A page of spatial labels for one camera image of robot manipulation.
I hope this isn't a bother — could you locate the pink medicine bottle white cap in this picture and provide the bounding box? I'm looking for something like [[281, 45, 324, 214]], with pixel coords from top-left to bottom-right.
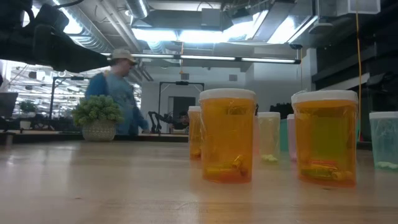
[[286, 113, 297, 162]]

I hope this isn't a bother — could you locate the black metal gantry frame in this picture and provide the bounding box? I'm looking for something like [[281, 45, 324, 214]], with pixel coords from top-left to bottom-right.
[[157, 80, 205, 134], [49, 75, 86, 121]]

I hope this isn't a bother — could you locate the black shelving rack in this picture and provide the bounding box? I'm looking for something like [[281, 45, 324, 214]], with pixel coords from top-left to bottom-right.
[[312, 0, 398, 150]]

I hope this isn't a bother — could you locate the yellow-green medicine bottle white cap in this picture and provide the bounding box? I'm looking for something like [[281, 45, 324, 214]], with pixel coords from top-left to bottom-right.
[[257, 111, 282, 163]]

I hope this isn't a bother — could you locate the teal medicine bottle white cap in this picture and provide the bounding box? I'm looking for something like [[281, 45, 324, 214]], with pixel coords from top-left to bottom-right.
[[369, 111, 398, 170]]

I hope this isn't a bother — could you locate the dark computer monitor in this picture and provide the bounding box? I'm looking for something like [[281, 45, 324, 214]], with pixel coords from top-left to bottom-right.
[[0, 91, 19, 119]]

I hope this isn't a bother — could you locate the green potted artificial plant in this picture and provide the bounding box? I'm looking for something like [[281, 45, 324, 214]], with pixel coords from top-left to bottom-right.
[[71, 94, 125, 143]]

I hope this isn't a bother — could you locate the orange medicine bottle white cap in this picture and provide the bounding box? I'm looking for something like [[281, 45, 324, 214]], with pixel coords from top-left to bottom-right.
[[198, 88, 257, 184], [290, 90, 359, 188], [187, 106, 203, 161]]

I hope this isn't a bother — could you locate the small background potted plant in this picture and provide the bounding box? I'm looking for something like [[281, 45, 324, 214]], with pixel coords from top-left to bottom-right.
[[18, 100, 38, 131]]

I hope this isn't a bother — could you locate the person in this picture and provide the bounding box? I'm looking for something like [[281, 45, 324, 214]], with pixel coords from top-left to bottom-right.
[[169, 111, 190, 134], [84, 48, 150, 136]]

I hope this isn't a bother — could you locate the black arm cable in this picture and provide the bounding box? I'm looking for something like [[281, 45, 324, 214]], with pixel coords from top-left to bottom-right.
[[52, 0, 85, 9]]

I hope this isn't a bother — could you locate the long LED light bar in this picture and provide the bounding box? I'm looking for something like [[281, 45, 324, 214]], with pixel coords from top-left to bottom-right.
[[99, 52, 302, 65]]

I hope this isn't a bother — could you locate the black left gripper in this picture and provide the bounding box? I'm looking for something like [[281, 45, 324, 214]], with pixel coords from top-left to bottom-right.
[[30, 3, 110, 74]]

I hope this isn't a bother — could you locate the yellow cable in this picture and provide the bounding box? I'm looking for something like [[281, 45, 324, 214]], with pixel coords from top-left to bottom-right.
[[355, 0, 364, 142]]

